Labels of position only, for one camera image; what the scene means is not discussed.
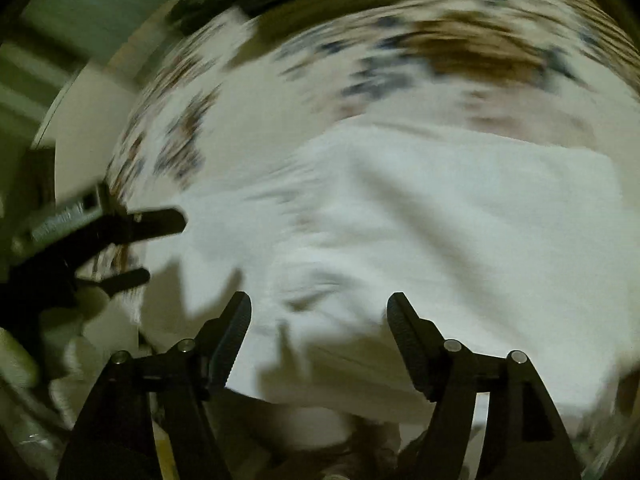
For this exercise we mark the white pants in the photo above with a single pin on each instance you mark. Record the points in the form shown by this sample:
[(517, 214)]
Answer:
[(503, 244)]

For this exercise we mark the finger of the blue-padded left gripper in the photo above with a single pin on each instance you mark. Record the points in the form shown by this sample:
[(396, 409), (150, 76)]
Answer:
[(148, 224)]

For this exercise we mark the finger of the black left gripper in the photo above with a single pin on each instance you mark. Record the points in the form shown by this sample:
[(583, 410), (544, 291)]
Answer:
[(118, 283)]

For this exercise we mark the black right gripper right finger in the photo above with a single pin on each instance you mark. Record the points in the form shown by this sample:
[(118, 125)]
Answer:
[(421, 346)]

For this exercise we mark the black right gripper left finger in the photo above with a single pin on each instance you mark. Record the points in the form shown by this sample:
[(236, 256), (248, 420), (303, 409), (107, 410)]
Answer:
[(220, 342)]

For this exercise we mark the floral bed sheet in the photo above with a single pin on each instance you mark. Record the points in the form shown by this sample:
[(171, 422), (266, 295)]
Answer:
[(242, 89)]

